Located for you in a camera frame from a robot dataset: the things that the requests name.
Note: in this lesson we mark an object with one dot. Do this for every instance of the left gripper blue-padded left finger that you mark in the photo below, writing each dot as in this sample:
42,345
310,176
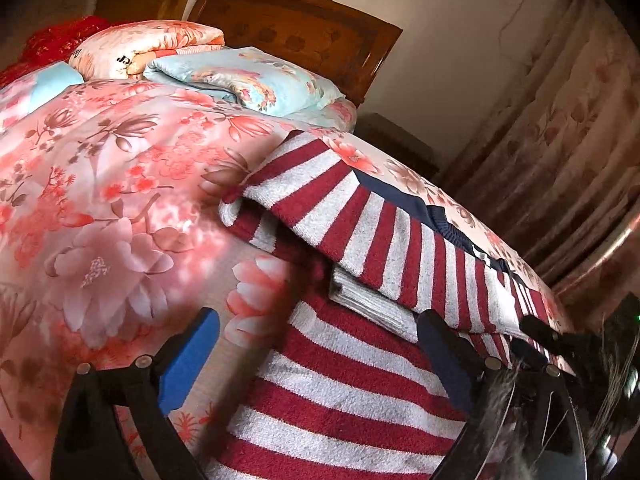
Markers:
90,443

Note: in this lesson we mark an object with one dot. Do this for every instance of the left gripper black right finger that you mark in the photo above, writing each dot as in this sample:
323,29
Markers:
520,421

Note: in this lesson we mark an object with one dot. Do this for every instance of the red striped knit sweater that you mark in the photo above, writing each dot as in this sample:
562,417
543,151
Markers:
370,309

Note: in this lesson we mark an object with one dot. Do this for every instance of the floral curtain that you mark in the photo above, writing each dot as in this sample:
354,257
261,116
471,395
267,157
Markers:
554,169

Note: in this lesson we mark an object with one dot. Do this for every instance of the pink floral bed sheet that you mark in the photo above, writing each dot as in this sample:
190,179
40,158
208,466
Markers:
128,206

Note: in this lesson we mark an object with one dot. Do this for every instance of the dark wooden nightstand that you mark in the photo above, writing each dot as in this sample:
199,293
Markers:
397,142

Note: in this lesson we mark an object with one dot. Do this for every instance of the blue pink pillow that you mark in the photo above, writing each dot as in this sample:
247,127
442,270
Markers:
24,95

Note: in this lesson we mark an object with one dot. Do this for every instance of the pink floral folded quilt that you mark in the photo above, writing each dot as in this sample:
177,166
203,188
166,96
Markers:
123,51

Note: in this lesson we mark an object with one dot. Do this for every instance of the light blue floral quilt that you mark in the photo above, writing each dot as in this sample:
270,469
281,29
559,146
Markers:
247,76

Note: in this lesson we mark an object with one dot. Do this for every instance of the red bedding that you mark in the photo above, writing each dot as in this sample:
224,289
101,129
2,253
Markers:
52,44

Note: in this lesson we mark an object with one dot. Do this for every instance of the large wooden headboard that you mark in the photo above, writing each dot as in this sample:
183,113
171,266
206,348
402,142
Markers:
335,41

